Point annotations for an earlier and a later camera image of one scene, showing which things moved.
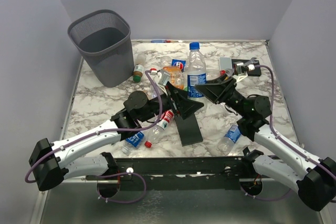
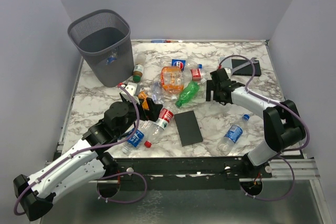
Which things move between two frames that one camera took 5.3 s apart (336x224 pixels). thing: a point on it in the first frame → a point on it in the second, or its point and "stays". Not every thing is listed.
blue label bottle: x=226 y=144 stays
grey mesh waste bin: x=104 y=38 stays
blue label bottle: x=196 y=75 → x=112 y=58
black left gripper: x=181 y=106 → x=151 y=115
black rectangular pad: x=188 y=130 stays
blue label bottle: x=133 y=142 stays
